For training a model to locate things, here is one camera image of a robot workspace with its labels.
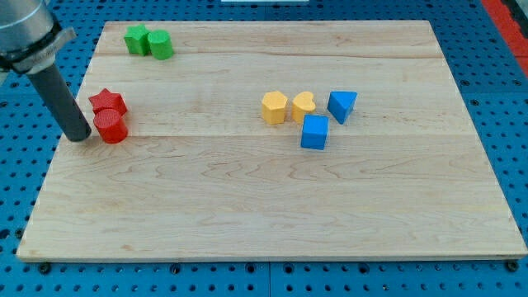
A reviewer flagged red cylinder block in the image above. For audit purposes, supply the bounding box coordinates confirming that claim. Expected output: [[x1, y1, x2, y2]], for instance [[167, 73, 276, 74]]
[[93, 109, 128, 144]]

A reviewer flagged red star block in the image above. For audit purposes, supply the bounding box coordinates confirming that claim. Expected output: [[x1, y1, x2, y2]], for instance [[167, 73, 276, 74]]
[[88, 88, 128, 116]]

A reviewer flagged yellow hexagon block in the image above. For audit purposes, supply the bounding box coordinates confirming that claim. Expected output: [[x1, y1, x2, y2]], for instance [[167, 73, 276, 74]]
[[262, 91, 288, 125]]

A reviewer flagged blue cube block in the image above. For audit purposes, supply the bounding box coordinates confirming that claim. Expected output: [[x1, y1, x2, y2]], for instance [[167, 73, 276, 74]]
[[300, 114, 329, 150]]

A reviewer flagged yellow heart block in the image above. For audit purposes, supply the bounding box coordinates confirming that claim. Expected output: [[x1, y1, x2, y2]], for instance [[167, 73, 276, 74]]
[[291, 91, 316, 125]]

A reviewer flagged wooden board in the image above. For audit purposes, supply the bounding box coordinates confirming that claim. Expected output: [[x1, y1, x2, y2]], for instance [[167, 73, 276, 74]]
[[17, 21, 527, 263]]

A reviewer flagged blue triangle block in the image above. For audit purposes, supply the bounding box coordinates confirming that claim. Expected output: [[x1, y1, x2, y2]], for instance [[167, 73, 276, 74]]
[[327, 91, 357, 125]]

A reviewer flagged green cylinder block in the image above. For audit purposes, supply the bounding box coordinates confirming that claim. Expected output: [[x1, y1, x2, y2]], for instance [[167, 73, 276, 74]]
[[148, 30, 174, 60]]

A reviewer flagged green star block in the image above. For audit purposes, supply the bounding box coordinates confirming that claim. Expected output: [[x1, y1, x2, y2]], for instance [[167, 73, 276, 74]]
[[124, 24, 150, 56]]

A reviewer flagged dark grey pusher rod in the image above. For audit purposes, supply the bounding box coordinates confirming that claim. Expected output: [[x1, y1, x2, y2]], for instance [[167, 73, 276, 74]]
[[26, 64, 92, 142]]

